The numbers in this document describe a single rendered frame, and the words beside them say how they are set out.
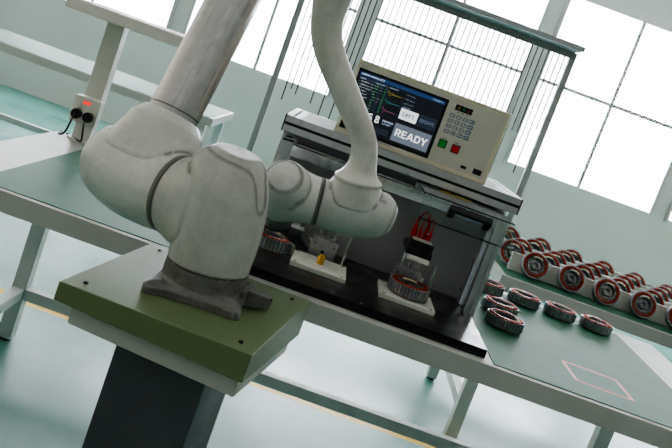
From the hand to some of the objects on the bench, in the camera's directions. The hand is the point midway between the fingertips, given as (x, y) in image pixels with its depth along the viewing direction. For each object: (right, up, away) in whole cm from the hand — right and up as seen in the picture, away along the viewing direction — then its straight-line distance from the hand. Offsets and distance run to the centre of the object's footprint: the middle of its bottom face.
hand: (270, 239), depth 212 cm
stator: (+34, -15, +17) cm, 41 cm away
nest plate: (+11, -8, +16) cm, 22 cm away
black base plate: (+22, -14, +19) cm, 32 cm away
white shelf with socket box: (-62, +24, +72) cm, 98 cm away
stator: (+63, -27, +36) cm, 77 cm away
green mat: (-38, +11, +38) cm, 55 cm away
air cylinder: (+12, -6, +31) cm, 34 cm away
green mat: (+83, -33, +42) cm, 99 cm away
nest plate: (+34, -16, +17) cm, 41 cm away
